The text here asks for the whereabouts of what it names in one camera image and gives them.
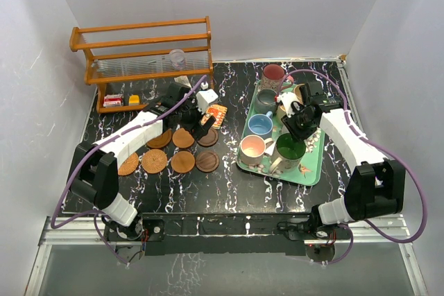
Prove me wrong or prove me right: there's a dark walnut coaster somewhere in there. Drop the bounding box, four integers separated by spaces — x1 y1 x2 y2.
196 150 219 173
198 127 219 147

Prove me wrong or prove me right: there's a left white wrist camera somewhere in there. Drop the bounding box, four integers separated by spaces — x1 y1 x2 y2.
196 81 219 114

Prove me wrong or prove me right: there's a blue mug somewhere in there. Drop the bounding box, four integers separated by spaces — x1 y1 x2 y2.
247 111 273 139

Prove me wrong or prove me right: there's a red white small box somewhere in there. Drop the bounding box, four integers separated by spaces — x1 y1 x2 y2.
103 94 123 107

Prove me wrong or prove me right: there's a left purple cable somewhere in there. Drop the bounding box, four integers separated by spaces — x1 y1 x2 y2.
50 73 209 269

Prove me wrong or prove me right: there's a tan brown mug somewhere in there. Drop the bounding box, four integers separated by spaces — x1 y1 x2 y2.
293 84 305 104

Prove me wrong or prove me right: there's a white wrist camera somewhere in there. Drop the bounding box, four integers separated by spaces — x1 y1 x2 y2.
275 92 302 118
196 81 219 114

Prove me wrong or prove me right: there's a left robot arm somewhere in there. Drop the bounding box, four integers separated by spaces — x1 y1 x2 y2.
67 82 219 240

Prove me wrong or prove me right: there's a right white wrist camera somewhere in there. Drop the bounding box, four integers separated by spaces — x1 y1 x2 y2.
275 92 302 118

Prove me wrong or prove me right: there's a black front base frame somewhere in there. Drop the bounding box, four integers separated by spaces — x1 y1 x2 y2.
105 213 351 256

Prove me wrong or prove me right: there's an orange wooden coaster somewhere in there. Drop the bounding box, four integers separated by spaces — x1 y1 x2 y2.
171 150 196 173
172 128 195 149

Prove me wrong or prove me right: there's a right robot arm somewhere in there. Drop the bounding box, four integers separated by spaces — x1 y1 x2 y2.
275 81 406 238

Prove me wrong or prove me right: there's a clear plastic cup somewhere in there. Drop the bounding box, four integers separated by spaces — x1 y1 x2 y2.
169 49 186 71

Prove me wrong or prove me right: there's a maroon mug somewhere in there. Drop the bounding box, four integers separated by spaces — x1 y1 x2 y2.
259 64 285 92

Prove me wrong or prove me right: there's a grey mug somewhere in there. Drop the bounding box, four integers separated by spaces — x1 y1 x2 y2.
254 89 278 114

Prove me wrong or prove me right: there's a purple cable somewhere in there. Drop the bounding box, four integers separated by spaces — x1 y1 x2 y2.
277 69 429 265
50 73 209 269

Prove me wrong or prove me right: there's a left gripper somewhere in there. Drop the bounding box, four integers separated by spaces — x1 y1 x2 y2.
177 92 215 140

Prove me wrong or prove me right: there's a pink mug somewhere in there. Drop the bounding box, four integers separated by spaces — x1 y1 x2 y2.
239 134 274 166

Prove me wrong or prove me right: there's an orange patterned card pack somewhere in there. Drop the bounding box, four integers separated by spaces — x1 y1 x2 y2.
200 104 228 130

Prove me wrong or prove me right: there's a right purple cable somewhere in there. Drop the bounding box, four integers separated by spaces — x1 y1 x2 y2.
277 69 429 265

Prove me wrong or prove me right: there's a yellow small block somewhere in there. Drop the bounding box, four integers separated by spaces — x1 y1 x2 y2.
128 94 140 106

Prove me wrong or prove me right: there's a white green small box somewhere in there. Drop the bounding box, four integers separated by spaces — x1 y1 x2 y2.
174 76 191 88

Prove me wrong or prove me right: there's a green mug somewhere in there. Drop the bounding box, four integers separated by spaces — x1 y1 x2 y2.
268 133 306 174

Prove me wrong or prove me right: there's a green floral tray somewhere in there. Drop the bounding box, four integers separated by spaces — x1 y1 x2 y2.
237 83 325 186

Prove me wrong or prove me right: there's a wooden shelf rack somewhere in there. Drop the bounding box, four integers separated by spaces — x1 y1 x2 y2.
69 16 214 114

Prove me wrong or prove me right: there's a yellow mug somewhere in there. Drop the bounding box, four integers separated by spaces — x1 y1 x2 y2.
275 104 287 122

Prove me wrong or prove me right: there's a woven rattan coaster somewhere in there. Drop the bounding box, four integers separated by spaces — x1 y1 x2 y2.
142 149 168 174
118 153 139 176

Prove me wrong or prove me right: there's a white beige mug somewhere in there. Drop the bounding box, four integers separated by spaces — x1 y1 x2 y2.
306 130 320 143

